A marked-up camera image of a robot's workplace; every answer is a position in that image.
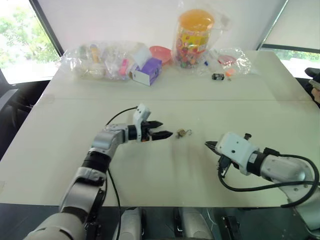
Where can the clear bag with red lid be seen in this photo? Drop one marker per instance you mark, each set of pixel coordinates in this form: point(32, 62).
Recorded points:
point(235, 62)

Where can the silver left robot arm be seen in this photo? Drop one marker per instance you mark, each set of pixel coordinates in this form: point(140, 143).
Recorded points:
point(80, 190)

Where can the purple and white carton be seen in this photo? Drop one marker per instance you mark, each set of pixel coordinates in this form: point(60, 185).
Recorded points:
point(147, 72)

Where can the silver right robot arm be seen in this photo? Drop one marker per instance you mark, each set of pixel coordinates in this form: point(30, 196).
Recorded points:
point(282, 167)

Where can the small black box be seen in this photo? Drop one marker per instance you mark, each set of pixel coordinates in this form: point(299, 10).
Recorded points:
point(217, 76)

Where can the clear plastic bag round jar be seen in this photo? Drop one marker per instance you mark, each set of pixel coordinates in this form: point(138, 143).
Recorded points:
point(221, 32)

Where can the pink plastic bowl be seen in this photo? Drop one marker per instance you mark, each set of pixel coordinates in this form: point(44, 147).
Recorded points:
point(160, 52)

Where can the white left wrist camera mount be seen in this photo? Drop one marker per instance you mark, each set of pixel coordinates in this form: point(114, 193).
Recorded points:
point(141, 113)

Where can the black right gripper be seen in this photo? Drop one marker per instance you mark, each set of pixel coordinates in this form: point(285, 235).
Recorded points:
point(225, 165)

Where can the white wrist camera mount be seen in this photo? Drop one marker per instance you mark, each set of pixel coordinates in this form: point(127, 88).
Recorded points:
point(141, 113)
point(235, 150)

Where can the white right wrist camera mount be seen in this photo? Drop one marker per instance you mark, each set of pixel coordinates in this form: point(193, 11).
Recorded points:
point(235, 150)

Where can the clear jar with orange lid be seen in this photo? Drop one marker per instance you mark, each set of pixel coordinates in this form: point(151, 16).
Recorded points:
point(192, 42)

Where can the black box under table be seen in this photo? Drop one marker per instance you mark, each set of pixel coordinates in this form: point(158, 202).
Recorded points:
point(231, 227)

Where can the clear plastic bag of toys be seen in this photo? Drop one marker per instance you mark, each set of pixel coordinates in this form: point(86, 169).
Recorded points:
point(110, 62)

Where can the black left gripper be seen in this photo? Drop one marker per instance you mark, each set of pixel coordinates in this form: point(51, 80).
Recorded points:
point(145, 135)

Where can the small brass padlock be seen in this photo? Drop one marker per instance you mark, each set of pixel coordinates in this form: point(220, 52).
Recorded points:
point(181, 133)

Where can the silver rounded robot shell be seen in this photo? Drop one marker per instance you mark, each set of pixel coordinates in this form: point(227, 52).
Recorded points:
point(131, 223)
point(193, 223)

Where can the small orange block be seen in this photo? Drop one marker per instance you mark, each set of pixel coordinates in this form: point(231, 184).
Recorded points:
point(230, 73)

